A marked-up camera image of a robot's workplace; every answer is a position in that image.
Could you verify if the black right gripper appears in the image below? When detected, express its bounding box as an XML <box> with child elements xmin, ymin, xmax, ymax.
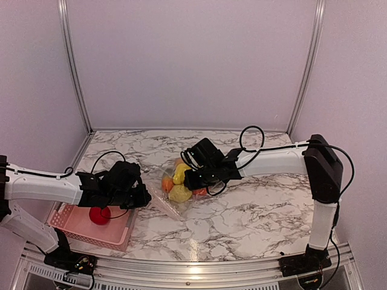
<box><xmin>184</xmin><ymin>164</ymin><xmax>218</xmax><ymax>190</ymax></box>

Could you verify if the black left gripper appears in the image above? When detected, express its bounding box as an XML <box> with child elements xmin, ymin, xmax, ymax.
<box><xmin>107</xmin><ymin>183</ymin><xmax>152</xmax><ymax>210</ymax></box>

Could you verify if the yellow fake lemon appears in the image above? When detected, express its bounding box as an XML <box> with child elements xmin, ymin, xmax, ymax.
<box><xmin>173</xmin><ymin>163</ymin><xmax>190</xmax><ymax>185</ymax></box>

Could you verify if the red fake apple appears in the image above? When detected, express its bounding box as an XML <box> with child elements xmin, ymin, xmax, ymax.
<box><xmin>88</xmin><ymin>207</ymin><xmax>111</xmax><ymax>225</ymax></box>

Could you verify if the orange fake fruit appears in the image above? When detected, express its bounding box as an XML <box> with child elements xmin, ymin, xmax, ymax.
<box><xmin>161</xmin><ymin>176</ymin><xmax>174</xmax><ymax>193</ymax></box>

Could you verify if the clear zip top bag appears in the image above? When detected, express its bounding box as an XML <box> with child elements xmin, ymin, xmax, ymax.
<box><xmin>145</xmin><ymin>158</ymin><xmax>209</xmax><ymax>221</ymax></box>

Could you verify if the beige fake bread ball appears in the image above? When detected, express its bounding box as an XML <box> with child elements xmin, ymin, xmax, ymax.
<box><xmin>168</xmin><ymin>184</ymin><xmax>192</xmax><ymax>203</ymax></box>

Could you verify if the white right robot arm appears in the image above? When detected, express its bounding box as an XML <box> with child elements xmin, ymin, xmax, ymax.
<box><xmin>181</xmin><ymin>135</ymin><xmax>344</xmax><ymax>271</ymax></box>

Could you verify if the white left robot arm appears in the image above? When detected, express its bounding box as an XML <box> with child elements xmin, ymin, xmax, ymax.
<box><xmin>1</xmin><ymin>155</ymin><xmax>152</xmax><ymax>269</ymax></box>

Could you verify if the red orange fake tomato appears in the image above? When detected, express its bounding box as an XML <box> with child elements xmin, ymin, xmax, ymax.
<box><xmin>192</xmin><ymin>188</ymin><xmax>207</xmax><ymax>196</ymax></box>

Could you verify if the pink perforated plastic basket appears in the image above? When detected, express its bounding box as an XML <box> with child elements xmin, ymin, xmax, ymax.
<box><xmin>48</xmin><ymin>204</ymin><xmax>138</xmax><ymax>251</ymax></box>

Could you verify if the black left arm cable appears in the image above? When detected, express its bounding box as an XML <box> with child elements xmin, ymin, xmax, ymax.
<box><xmin>92</xmin><ymin>150</ymin><xmax>128</xmax><ymax>220</ymax></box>

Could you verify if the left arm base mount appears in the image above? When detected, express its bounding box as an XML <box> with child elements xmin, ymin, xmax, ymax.
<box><xmin>44</xmin><ymin>251</ymin><xmax>97</xmax><ymax>275</ymax></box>

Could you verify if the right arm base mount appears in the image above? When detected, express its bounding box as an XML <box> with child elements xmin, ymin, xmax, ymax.
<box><xmin>279</xmin><ymin>254</ymin><xmax>332</xmax><ymax>277</ymax></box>

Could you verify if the front aluminium rail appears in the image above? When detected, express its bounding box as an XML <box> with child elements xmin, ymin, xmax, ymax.
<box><xmin>11</xmin><ymin>247</ymin><xmax>363</xmax><ymax>290</ymax></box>

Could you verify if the left aluminium frame post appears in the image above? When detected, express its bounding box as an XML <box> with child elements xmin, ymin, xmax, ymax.
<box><xmin>58</xmin><ymin>0</ymin><xmax>93</xmax><ymax>134</ymax></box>

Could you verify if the aluminium frame post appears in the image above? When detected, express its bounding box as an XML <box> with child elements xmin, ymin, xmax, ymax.
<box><xmin>58</xmin><ymin>0</ymin><xmax>93</xmax><ymax>134</ymax></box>
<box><xmin>286</xmin><ymin>0</ymin><xmax>326</xmax><ymax>138</ymax></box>

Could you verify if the right aluminium frame post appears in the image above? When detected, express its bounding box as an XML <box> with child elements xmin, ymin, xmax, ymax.
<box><xmin>286</xmin><ymin>0</ymin><xmax>326</xmax><ymax>138</ymax></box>

